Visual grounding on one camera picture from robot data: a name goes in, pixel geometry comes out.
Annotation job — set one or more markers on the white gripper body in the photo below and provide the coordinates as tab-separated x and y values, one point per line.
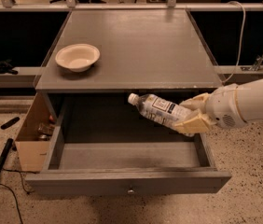
222	105

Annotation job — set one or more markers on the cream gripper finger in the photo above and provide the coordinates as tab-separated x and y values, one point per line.
196	122
197	102

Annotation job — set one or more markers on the clear plastic water bottle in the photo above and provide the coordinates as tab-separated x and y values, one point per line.
159	110

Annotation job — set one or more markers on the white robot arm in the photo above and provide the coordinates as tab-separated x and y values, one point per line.
249	99

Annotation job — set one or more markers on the silver drawer knob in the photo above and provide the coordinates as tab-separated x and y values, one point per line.
130	190

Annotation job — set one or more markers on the grey open top drawer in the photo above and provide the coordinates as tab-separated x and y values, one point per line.
97	158

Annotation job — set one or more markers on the grey wooden cabinet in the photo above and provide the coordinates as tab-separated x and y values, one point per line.
141	50

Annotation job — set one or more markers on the brown cardboard box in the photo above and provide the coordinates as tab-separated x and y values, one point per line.
31	146

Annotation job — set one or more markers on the black marker on floor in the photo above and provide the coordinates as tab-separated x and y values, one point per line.
9	123

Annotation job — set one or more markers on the metal railing frame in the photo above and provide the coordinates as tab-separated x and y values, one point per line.
201	18

